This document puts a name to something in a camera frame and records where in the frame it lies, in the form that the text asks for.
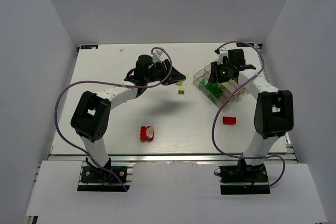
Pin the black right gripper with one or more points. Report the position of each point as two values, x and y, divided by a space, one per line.
219 70

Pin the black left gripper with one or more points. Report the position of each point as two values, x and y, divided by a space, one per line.
165 72

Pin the lime small lego brick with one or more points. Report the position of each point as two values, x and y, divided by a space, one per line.
181 90

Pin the red flower lego block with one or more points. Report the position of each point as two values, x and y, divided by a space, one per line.
146 133

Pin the green long lego brick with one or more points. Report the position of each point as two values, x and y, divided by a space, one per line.
213 92

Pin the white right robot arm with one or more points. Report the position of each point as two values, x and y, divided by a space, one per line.
273 116

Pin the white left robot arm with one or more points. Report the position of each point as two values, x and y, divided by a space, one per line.
91 116

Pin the clear compartment organizer tray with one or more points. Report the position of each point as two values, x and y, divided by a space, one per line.
232 85

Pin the blue table label right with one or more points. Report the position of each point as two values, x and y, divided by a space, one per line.
240 44

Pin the blue table label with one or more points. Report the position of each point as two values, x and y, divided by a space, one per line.
88 47
240 44

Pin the red flat lego brick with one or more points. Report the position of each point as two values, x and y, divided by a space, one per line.
229 120

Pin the blue table label left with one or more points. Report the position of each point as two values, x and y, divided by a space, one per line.
88 47

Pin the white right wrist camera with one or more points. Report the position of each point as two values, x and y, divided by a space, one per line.
222 55

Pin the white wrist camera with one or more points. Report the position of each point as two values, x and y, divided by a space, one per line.
222 55
156 55

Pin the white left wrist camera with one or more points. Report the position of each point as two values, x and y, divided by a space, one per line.
156 55

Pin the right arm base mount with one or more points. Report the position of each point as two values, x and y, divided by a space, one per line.
243 179

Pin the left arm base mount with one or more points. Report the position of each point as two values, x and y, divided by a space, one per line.
92 179

